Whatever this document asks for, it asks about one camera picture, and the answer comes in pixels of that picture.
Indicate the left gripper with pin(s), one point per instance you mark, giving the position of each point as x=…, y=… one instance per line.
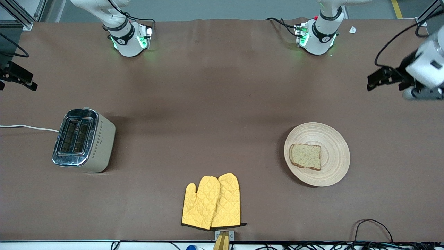
x=399, y=74

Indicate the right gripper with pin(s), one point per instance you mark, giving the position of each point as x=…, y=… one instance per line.
x=7, y=71

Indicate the round wooden plate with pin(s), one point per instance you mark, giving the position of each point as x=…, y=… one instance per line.
x=334, y=156

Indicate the brown bread slice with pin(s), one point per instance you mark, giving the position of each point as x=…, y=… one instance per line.
x=305, y=156

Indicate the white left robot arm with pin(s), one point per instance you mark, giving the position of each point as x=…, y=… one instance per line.
x=322, y=38

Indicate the silver beige two-slot toaster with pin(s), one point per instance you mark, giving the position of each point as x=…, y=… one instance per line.
x=90, y=142

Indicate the small white paper scrap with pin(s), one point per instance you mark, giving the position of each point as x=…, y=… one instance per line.
x=352, y=30

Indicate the yellow quilted oven mitt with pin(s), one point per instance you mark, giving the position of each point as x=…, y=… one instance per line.
x=229, y=201
x=199, y=205

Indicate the aluminium frame profile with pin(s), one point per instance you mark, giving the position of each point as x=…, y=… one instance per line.
x=428, y=14
x=20, y=17

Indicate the green lit base connector bracket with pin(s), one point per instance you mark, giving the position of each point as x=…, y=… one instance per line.
x=301, y=34
x=145, y=38

